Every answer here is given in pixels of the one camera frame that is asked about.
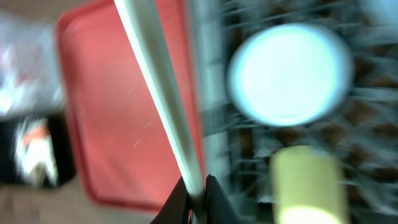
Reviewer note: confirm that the red serving tray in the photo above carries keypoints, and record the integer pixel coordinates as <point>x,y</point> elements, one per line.
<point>119,145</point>

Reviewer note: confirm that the black plastic tray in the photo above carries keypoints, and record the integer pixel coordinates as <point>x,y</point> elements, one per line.
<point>61,149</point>

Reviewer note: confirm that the light blue bowl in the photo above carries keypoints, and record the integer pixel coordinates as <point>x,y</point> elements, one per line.
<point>290,74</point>

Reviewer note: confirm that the orange carrot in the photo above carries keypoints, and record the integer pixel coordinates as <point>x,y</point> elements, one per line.
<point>38,133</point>

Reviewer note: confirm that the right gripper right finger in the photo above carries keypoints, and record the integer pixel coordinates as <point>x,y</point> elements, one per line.
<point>218,207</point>

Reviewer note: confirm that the clear plastic bin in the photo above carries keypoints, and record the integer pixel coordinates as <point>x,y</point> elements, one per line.
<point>30,72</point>

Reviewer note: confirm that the grey dishwasher rack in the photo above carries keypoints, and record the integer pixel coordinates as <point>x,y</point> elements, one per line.
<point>362,132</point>

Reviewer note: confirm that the white plastic spoon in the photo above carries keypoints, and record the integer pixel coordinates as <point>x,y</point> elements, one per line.
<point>142,24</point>

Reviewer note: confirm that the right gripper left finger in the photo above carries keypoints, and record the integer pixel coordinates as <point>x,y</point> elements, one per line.
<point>176,208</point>

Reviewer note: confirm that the yellow plastic cup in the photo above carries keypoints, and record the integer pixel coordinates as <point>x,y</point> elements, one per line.
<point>308,187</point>

